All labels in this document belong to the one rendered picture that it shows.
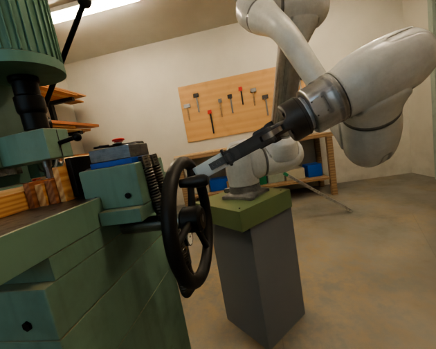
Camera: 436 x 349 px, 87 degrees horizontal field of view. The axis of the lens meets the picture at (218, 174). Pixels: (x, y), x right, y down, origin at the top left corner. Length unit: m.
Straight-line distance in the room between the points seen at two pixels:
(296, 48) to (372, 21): 3.88
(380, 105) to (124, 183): 0.49
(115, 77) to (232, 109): 2.05
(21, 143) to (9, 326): 0.37
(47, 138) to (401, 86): 0.69
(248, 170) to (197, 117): 2.91
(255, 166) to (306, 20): 0.58
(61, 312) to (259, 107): 3.64
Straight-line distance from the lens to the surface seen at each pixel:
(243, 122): 3.83
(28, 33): 0.69
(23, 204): 0.64
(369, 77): 0.45
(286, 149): 1.11
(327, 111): 0.43
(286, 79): 1.01
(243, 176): 1.08
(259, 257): 1.09
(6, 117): 0.79
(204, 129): 3.88
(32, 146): 0.68
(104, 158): 0.55
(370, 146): 0.55
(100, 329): 0.58
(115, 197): 0.54
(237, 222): 0.96
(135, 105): 4.29
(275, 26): 0.74
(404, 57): 0.47
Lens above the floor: 0.97
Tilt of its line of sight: 8 degrees down
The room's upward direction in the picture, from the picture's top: 10 degrees counter-clockwise
